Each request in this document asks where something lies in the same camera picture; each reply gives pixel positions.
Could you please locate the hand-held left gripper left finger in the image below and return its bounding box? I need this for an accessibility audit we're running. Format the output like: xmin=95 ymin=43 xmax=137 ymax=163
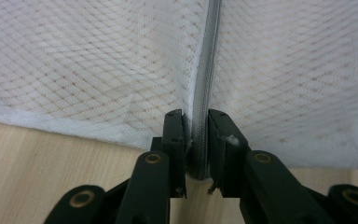
xmin=150 ymin=108 xmax=187 ymax=199

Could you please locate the white mesh laundry bag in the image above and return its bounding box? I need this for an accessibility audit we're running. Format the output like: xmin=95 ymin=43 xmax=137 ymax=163
xmin=0 ymin=0 xmax=358 ymax=181

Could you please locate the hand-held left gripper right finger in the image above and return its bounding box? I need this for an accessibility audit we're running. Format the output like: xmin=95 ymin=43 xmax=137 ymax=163
xmin=208 ymin=108 xmax=251 ymax=199

